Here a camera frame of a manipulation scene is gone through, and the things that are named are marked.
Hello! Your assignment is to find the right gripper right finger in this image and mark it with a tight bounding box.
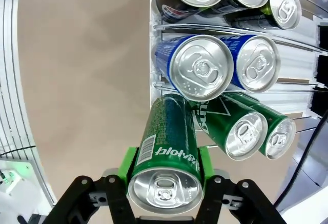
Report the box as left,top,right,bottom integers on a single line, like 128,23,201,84
189,147,285,224

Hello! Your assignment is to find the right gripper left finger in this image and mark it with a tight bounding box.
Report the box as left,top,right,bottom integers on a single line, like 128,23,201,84
50,147,139,224

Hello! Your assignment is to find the green cider can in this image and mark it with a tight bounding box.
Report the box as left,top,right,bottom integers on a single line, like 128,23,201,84
127,93,206,209
188,92,269,161
245,98,297,160

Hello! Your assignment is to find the blue beverage can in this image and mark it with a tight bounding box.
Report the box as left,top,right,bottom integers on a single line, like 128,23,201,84
222,34,280,93
153,34,234,101

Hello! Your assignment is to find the white control box green light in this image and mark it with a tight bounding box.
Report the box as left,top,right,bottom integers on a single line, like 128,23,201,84
0,157,35,201

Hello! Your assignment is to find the white slotted robot platform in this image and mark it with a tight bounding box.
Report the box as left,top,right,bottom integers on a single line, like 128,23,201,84
0,0,58,224

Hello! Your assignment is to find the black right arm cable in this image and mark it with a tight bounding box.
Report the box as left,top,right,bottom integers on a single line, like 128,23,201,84
274,111,328,207

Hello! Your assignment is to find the white wire can dispenser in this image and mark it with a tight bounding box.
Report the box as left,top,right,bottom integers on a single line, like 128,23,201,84
148,0,328,158

